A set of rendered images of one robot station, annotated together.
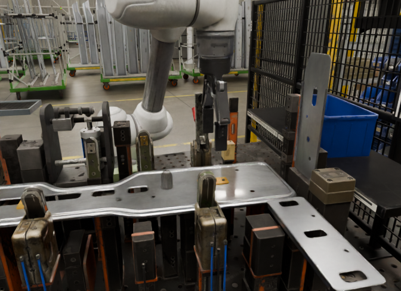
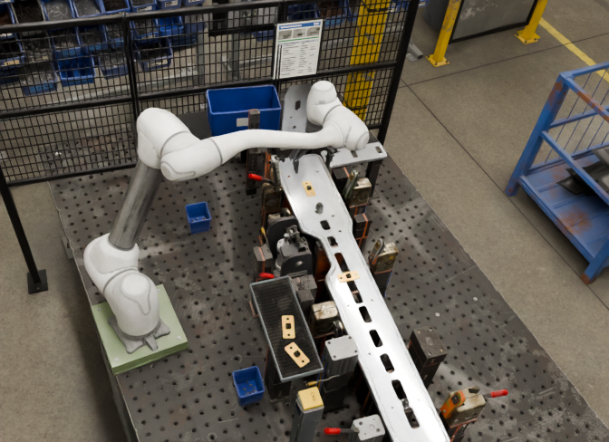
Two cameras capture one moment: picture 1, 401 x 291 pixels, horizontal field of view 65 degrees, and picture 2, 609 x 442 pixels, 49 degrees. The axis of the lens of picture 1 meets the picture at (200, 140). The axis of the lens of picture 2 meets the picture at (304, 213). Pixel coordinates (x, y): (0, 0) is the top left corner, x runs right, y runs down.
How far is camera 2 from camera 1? 2.74 m
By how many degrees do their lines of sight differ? 83
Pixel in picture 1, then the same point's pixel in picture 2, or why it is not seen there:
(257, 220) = (340, 174)
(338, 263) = (372, 151)
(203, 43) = not seen: hidden behind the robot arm
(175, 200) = (335, 205)
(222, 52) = not seen: hidden behind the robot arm
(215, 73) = not seen: hidden behind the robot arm
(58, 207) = (353, 257)
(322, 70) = (304, 91)
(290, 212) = (337, 158)
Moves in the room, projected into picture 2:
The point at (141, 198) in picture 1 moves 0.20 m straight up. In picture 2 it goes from (336, 221) to (343, 187)
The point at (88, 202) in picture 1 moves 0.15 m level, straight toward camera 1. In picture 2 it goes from (345, 245) to (377, 233)
